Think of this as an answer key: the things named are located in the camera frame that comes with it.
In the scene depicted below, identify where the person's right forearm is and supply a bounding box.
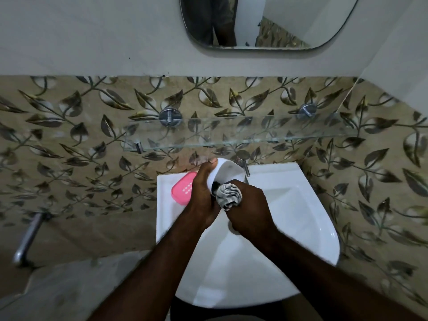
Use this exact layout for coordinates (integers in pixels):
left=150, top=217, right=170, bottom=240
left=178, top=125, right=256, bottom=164
left=260, top=227, right=425, bottom=321

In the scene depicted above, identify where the chrome faucet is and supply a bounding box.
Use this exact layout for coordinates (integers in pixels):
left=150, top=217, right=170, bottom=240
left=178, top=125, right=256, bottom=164
left=235, top=149, right=251, bottom=184

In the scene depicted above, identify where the rounded wall mirror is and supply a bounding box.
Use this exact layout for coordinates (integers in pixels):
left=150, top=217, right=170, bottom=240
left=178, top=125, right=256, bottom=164
left=179, top=0, right=362, bottom=50

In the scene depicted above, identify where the checkered cleaning cloth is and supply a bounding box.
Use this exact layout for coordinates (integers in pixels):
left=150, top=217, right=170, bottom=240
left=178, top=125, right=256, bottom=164
left=215, top=183, right=243, bottom=211

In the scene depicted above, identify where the white soap dish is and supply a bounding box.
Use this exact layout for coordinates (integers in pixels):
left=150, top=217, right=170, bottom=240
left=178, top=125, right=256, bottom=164
left=206, top=157, right=247, bottom=198

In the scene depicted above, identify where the person's left hand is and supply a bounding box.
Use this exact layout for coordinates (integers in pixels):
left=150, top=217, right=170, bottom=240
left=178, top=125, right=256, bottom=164
left=186, top=158, right=222, bottom=228

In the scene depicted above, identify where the white sink basin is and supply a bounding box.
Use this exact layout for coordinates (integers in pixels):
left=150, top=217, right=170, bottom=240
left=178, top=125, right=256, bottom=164
left=156, top=162, right=340, bottom=309

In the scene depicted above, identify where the person's left forearm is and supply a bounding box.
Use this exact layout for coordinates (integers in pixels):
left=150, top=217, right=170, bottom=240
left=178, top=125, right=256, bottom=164
left=88, top=217, right=214, bottom=321

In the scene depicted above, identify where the pink soap dish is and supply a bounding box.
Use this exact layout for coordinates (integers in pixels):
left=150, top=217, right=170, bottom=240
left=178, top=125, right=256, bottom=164
left=171, top=171, right=198, bottom=206

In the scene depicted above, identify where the person's right hand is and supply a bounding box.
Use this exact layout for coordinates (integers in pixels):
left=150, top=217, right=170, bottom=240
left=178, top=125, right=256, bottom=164
left=214, top=179, right=279, bottom=243

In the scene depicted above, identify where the chrome wall tap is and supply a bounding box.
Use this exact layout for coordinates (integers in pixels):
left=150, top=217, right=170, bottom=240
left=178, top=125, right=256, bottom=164
left=12, top=210, right=53, bottom=268

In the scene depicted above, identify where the glass shelf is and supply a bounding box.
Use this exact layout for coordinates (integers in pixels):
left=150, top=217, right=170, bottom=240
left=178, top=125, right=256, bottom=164
left=122, top=113, right=360, bottom=152

